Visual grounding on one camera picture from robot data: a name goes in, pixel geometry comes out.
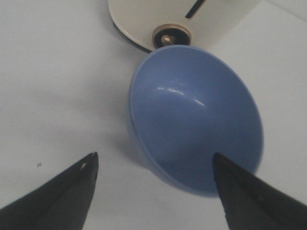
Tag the cream white toaster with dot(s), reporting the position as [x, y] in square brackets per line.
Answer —
[207, 21]

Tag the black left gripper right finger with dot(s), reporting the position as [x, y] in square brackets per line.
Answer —
[251, 204]

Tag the blue bowl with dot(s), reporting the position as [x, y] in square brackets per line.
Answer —
[185, 105]

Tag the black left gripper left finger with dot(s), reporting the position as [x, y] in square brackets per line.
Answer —
[62, 203]

